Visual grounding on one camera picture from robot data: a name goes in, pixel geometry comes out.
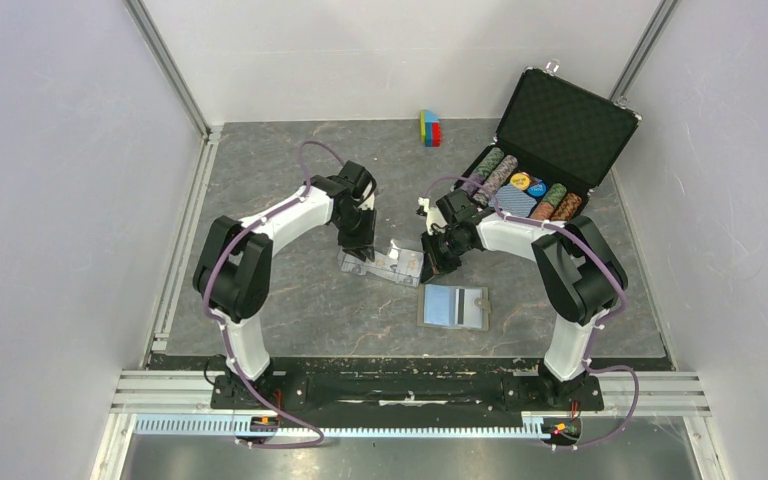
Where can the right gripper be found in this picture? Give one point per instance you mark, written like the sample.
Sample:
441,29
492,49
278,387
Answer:
433,264

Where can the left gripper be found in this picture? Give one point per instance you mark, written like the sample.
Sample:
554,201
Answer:
366,239

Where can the clear plastic card sleeve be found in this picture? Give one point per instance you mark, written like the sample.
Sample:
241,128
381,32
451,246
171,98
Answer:
351,264

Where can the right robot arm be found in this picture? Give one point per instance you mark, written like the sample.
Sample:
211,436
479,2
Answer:
582,277

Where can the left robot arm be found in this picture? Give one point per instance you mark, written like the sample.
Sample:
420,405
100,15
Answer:
233,273

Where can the blue playing card deck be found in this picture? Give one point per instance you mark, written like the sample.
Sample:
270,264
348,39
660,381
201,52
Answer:
514,201

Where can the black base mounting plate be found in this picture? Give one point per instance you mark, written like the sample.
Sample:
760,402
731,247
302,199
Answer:
409,392

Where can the yellow dealer chip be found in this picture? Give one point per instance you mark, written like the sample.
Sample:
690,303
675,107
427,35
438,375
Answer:
521,181

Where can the blue dealer chip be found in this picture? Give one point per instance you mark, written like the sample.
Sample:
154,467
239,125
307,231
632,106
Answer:
537,190

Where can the colourful toy block stack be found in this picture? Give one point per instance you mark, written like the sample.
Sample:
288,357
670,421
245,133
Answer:
430,129

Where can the black poker chip case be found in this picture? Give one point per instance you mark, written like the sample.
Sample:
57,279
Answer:
561,135

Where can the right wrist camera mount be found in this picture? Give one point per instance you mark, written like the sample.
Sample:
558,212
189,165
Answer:
434,220

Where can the white slotted cable duct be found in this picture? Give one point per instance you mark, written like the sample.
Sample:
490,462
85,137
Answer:
244,426

